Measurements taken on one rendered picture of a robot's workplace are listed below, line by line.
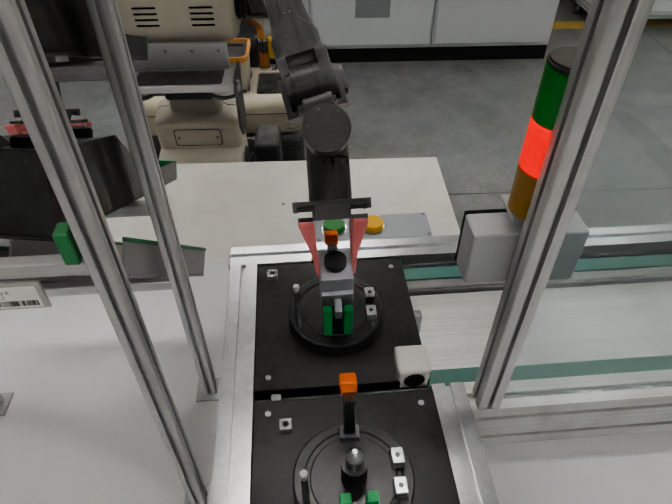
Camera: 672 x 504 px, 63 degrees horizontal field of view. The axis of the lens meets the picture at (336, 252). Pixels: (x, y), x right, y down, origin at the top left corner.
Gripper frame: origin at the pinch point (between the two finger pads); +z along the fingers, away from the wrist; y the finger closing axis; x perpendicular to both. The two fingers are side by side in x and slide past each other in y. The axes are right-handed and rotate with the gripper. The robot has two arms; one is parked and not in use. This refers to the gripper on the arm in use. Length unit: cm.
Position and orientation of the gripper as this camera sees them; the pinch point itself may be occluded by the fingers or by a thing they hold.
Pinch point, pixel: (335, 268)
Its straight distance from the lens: 73.7
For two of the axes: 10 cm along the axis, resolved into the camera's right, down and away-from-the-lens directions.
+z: 0.7, 10.0, 0.6
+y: 10.0, -0.7, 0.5
